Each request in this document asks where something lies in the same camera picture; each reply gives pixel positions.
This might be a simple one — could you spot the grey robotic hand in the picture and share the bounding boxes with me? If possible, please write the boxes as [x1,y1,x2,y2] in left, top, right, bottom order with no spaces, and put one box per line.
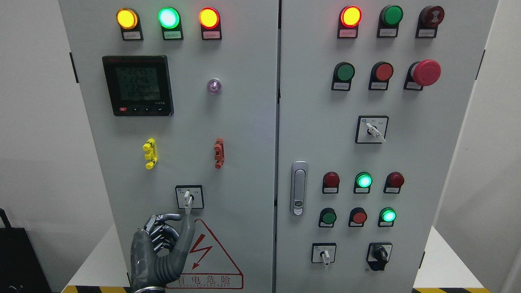
[130,213,195,293]

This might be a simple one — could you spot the white rotary switch door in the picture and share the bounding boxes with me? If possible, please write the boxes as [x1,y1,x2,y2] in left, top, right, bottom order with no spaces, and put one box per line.
[175,185,204,214]

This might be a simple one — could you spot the yellow indicator light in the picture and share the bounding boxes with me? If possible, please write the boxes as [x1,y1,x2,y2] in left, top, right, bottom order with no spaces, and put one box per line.
[116,7,143,41]

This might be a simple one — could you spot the red triangular warning sticker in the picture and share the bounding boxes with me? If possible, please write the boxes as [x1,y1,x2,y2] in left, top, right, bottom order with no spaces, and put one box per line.
[167,219,244,290]

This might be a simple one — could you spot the yellow terminal clip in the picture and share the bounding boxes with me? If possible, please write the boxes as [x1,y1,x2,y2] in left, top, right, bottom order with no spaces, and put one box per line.
[142,138,158,169]

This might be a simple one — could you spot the red terminal clip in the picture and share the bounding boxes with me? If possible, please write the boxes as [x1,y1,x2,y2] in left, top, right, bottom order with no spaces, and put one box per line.
[214,138,225,169]

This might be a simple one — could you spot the black bag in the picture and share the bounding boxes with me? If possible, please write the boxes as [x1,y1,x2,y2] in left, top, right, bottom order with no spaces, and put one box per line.
[0,208,51,293]

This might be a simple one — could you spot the grey left cabinet door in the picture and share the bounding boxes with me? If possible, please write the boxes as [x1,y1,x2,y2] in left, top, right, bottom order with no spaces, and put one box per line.
[59,0,278,293]

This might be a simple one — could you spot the grey cabinet door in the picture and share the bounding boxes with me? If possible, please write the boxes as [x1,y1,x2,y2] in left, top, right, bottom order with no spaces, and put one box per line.
[59,0,278,293]
[275,0,498,293]

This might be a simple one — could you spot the black digital power meter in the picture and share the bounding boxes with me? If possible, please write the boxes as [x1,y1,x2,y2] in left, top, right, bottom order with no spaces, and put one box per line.
[102,55,174,117]

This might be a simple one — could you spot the green push button lower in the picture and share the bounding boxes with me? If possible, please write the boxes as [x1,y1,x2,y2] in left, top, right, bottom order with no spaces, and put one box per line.
[318,208,337,228]

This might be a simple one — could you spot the green push button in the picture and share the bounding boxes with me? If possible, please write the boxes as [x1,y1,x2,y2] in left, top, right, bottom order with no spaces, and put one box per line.
[331,62,355,91]
[318,208,337,228]

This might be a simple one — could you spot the clear small light bulb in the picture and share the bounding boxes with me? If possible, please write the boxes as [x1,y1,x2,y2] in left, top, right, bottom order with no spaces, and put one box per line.
[206,78,223,95]

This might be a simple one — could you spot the dark red indicator left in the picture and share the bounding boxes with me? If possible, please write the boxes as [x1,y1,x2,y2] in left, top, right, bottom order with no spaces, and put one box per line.
[322,171,340,194]

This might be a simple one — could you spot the dark red indicator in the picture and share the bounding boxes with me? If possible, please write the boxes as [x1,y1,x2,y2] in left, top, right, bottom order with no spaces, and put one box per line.
[383,171,405,194]
[322,171,340,194]

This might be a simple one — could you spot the red push button lower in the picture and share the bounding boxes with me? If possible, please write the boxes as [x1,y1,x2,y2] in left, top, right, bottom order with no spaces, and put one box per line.
[348,207,367,227]

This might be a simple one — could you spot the red push button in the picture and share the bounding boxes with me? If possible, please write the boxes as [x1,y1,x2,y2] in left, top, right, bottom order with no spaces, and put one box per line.
[368,61,394,91]
[348,207,367,227]

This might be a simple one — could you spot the green lit indicator middle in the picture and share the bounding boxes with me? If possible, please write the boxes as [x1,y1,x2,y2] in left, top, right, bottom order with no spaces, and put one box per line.
[353,171,372,194]

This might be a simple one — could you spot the black rotary selector knob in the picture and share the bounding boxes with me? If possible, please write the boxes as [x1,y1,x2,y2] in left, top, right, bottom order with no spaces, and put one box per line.
[366,243,393,271]

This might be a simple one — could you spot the green lit button lower right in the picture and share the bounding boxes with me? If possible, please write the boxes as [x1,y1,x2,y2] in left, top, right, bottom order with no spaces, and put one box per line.
[378,207,397,227]

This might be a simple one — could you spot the green indicator light top left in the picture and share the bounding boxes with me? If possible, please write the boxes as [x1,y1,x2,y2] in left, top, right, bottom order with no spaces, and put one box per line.
[158,6,184,40]

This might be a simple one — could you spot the red-rimmed lit indicator light left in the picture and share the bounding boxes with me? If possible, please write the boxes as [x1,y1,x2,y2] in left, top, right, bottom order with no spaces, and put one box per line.
[199,7,222,40]

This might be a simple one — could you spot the dark red indicator right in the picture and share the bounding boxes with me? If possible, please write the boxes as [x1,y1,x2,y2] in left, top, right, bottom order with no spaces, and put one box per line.
[383,171,405,194]

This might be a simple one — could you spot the green push button upper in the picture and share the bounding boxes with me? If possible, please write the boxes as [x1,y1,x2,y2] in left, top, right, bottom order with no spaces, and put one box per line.
[331,62,355,91]

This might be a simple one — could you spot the grey right cabinet door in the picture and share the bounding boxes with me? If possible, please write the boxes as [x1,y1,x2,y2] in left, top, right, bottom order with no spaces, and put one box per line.
[275,0,498,293]

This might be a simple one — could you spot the red push button upper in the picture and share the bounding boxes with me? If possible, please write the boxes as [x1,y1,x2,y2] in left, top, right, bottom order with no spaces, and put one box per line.
[368,61,394,91]

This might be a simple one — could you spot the white cabinet base platform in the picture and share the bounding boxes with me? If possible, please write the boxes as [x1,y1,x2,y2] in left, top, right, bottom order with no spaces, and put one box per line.
[63,225,489,293]

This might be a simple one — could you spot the red lit indicator light right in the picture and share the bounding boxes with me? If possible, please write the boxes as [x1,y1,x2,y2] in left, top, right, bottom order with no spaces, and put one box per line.
[337,5,362,39]

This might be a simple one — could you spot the red emergency stop button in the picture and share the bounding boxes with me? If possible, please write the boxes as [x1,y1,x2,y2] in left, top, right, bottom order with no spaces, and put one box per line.
[403,59,441,91]

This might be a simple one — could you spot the green unlit indicator top right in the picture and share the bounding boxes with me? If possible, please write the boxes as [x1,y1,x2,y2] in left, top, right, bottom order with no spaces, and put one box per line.
[377,5,403,38]

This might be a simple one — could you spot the dark red buzzer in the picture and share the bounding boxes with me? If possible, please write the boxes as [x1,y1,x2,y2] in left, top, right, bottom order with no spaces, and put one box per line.
[415,5,444,38]

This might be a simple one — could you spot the silver door latch handle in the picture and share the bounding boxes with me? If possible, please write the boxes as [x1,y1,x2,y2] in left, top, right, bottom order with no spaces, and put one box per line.
[290,161,308,216]

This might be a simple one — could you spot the white rotary switch lower right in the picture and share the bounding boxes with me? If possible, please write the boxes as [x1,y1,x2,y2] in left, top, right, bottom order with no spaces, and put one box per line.
[311,243,337,267]

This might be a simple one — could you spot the white rotary switch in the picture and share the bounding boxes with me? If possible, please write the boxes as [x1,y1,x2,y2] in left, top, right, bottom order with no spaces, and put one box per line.
[311,243,337,267]
[355,116,389,144]

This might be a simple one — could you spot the white rotary switch upper right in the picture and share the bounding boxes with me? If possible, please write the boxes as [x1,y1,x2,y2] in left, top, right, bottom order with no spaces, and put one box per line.
[355,116,389,144]

